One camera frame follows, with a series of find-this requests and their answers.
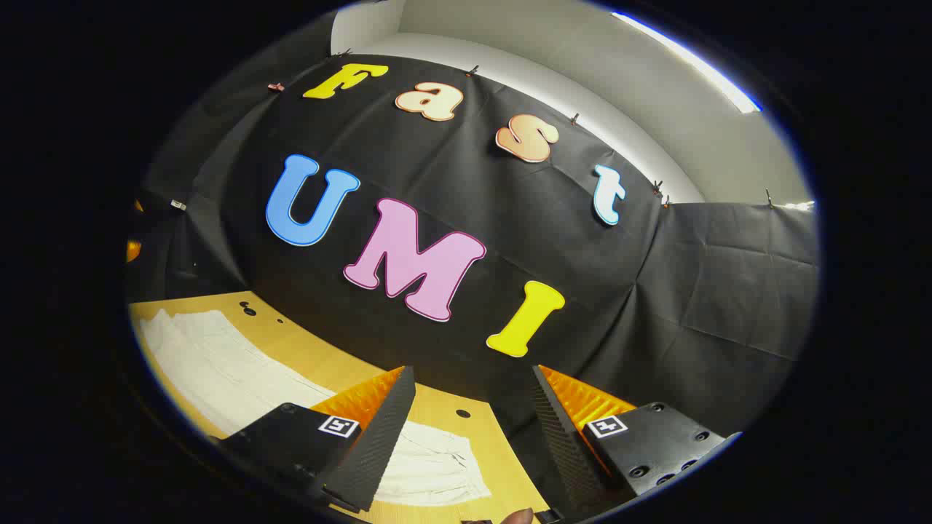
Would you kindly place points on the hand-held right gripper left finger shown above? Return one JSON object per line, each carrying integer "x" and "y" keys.
{"x": 382, "y": 437}

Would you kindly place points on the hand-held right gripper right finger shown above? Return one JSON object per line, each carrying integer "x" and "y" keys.
{"x": 557, "y": 437}

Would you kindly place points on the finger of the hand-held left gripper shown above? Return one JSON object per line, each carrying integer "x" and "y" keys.
{"x": 132, "y": 251}

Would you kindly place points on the white jeans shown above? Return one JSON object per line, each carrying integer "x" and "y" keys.
{"x": 218, "y": 364}

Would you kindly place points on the row of small metal clips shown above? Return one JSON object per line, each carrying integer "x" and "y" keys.
{"x": 275, "y": 86}

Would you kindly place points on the black backdrop cloth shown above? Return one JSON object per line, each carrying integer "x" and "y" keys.
{"x": 510, "y": 218}

